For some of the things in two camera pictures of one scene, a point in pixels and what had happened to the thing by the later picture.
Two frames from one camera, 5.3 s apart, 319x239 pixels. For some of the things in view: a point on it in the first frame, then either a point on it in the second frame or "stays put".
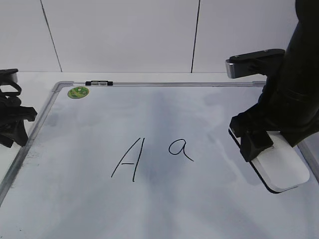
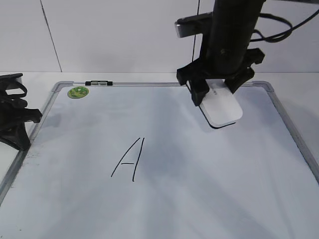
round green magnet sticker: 78,92 stays put
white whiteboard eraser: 282,167 -> 221,108
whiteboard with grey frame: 113,160 stays put
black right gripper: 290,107 -> 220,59
